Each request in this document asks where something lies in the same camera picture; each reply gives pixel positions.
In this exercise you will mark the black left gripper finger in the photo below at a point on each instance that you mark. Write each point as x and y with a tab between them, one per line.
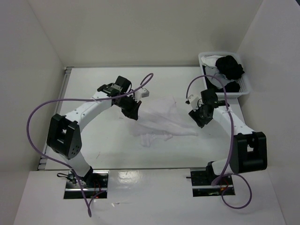
126	113
134	112

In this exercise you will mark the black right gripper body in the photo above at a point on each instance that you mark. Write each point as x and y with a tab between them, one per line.
201	108

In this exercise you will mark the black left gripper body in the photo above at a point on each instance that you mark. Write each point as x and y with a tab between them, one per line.
124	101

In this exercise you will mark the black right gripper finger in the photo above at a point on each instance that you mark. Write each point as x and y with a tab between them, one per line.
195	115
206	120

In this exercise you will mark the white tank top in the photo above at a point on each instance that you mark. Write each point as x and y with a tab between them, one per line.
158	119

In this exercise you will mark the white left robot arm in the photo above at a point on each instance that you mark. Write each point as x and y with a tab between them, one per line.
64	135

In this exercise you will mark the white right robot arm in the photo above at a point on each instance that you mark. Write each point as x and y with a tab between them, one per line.
248	148

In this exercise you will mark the white garment in basket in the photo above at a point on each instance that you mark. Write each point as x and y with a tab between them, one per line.
210	61

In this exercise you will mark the black garment in basket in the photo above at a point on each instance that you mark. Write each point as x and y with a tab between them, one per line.
225	75

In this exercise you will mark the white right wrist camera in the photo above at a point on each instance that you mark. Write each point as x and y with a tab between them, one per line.
193	101

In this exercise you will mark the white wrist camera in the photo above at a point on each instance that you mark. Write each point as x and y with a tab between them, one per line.
141	93
193	101

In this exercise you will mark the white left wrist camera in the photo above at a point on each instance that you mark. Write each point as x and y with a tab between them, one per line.
141	93

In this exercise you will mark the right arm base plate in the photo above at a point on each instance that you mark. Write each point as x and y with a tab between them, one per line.
201	184

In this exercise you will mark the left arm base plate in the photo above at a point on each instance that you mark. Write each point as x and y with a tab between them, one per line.
96	188

